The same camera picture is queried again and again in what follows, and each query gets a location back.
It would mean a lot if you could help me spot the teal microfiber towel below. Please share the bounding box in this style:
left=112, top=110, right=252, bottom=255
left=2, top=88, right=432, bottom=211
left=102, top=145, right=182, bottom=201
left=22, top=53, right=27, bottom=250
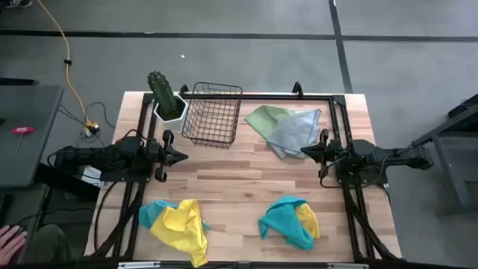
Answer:
left=257, top=194, right=316, bottom=252
left=138, top=199, right=211, bottom=232

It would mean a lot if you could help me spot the black wire basket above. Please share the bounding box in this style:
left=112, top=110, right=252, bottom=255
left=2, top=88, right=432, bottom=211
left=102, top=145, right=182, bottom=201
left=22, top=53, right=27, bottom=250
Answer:
left=181, top=81, right=244, bottom=149

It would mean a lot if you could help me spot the green cactus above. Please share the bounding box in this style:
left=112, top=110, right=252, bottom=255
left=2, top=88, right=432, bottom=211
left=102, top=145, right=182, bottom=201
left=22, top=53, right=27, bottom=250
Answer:
left=146, top=70, right=181, bottom=117

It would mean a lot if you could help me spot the black aluminium table frame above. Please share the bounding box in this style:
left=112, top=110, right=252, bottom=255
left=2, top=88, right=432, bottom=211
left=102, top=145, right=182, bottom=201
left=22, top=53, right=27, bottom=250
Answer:
left=88, top=81, right=403, bottom=262

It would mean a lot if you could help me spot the yellow microfiber towel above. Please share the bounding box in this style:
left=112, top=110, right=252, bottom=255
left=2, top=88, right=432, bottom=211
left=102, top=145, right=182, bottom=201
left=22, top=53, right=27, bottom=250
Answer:
left=294, top=202, right=322, bottom=241
left=149, top=198, right=209, bottom=269

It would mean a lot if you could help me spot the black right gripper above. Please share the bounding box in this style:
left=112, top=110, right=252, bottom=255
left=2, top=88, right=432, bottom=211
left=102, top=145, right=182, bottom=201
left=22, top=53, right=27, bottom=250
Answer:
left=299, top=129, right=344, bottom=179

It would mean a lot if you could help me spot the yellow extension cable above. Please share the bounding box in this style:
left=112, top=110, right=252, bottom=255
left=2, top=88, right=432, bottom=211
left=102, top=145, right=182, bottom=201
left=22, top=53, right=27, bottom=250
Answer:
left=36, top=0, right=101, bottom=136

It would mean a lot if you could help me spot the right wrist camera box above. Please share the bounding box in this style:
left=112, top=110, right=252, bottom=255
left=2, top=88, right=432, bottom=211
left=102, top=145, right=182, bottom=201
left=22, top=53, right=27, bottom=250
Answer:
left=328, top=140, right=344, bottom=165

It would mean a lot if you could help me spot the dark low desk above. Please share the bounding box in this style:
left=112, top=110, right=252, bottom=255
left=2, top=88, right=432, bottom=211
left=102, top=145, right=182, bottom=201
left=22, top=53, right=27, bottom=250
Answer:
left=0, top=162, right=102, bottom=265

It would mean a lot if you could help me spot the red-handled hex key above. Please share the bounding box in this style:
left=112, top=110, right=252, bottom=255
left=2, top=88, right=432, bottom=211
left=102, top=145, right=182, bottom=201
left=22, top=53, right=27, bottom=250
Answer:
left=10, top=126, right=36, bottom=158

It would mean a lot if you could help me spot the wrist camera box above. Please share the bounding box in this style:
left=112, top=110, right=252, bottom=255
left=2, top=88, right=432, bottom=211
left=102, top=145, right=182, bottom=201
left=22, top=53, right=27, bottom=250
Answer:
left=148, top=143, right=164, bottom=165
left=328, top=140, right=344, bottom=165

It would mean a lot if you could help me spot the white paper sheet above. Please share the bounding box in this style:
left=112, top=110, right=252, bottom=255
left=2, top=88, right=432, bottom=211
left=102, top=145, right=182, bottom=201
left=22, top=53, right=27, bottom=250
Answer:
left=78, top=165, right=105, bottom=188

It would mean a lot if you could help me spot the dark grey metal table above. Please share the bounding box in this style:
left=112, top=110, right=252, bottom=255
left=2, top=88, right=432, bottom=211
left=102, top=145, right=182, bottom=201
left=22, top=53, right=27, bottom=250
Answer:
left=412, top=93, right=478, bottom=218

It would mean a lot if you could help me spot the grey side desk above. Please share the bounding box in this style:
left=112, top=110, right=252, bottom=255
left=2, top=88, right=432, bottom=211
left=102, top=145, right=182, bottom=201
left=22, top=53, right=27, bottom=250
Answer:
left=0, top=84, right=66, bottom=188

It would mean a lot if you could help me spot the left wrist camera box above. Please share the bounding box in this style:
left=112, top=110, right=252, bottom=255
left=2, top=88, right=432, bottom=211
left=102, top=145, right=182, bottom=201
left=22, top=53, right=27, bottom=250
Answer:
left=148, top=143, right=164, bottom=165

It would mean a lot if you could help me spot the person's leg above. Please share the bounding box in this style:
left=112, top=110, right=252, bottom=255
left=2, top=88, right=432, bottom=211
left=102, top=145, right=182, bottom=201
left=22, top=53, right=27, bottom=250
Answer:
left=28, top=223, right=72, bottom=263

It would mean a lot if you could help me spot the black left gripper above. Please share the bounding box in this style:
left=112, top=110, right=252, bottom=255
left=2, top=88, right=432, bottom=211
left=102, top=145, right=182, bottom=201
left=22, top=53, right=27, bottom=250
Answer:
left=147, top=129, right=189, bottom=184

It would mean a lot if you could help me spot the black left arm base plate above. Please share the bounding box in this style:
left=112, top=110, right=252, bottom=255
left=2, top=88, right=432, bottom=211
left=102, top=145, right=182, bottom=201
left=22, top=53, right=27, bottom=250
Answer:
left=97, top=170, right=151, bottom=184

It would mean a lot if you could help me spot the green microfiber towel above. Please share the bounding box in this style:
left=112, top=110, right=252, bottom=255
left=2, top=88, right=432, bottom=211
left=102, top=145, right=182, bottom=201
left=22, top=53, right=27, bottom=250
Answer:
left=244, top=105, right=307, bottom=160

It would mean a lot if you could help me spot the grey microfiber towel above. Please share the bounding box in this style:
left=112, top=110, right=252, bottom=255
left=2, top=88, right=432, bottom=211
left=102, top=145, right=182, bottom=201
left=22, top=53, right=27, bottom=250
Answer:
left=266, top=108, right=323, bottom=158

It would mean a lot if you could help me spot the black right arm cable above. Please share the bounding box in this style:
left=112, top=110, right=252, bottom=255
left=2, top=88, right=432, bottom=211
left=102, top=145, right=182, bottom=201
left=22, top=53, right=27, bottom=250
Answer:
left=318, top=151, right=391, bottom=190

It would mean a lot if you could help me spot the person's shoe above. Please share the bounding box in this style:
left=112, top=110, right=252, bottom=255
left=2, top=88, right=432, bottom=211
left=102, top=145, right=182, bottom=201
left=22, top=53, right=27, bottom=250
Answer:
left=4, top=0, right=34, bottom=9

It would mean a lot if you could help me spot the silver metal bracket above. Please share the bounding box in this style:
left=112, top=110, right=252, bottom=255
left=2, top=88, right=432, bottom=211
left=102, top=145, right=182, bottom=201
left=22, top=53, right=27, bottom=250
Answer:
left=117, top=261, right=162, bottom=269
left=327, top=262, right=370, bottom=269

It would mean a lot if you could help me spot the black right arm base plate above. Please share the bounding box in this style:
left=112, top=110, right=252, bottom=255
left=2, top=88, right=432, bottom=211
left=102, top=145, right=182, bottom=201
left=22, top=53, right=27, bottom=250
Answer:
left=335, top=172, right=390, bottom=188

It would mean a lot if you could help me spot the person's hand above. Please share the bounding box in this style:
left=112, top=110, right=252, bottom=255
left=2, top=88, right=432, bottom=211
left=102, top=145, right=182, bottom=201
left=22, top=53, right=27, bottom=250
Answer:
left=0, top=224, right=28, bottom=267

